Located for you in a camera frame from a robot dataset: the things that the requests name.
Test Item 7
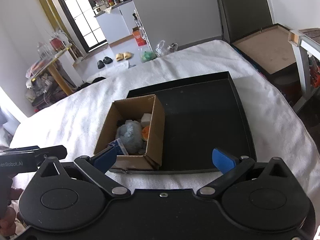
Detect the hamburger plush toy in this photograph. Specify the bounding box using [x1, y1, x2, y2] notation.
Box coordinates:
[142, 125, 150, 141]

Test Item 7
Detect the blue tissue pack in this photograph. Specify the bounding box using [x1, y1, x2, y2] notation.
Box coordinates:
[108, 138, 129, 155]

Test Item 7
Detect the white towel cover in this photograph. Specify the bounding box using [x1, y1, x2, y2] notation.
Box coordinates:
[11, 40, 319, 208]

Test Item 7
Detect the black square tray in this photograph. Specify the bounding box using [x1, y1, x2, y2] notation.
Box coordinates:
[108, 71, 258, 175]

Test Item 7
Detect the white sponge block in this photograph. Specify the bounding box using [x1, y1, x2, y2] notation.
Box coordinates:
[140, 113, 152, 127]

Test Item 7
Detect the brown cardboard box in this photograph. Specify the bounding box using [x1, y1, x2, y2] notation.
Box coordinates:
[93, 94, 165, 172]

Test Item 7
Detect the pair of black slippers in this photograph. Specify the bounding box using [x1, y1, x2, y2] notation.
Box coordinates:
[97, 56, 113, 69]

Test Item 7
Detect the yellow round side table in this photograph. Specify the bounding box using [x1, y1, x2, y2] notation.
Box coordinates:
[25, 43, 74, 96]

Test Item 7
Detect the pair of yellow slippers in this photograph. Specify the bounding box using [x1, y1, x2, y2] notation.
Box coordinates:
[116, 51, 133, 61]

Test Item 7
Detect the clear glass jar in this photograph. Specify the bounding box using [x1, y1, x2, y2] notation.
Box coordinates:
[37, 42, 52, 59]

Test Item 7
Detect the green plastic bag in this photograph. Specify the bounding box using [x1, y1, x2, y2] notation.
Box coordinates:
[140, 51, 157, 63]

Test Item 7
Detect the red tin jar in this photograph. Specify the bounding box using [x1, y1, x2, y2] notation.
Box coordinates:
[49, 37, 65, 52]

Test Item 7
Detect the brown framed board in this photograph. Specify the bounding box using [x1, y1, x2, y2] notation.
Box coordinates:
[232, 24, 298, 75]

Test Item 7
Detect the clear plastic bag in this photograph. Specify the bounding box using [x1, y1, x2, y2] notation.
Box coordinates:
[155, 40, 178, 57]

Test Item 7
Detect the orange cardboard box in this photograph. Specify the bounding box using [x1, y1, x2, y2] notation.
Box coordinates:
[132, 27, 147, 47]

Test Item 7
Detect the white kitchen cabinet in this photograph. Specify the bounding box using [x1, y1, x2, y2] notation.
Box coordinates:
[95, 1, 137, 44]

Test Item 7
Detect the dark leaning panel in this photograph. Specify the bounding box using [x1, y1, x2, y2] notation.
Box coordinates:
[219, 0, 272, 43]

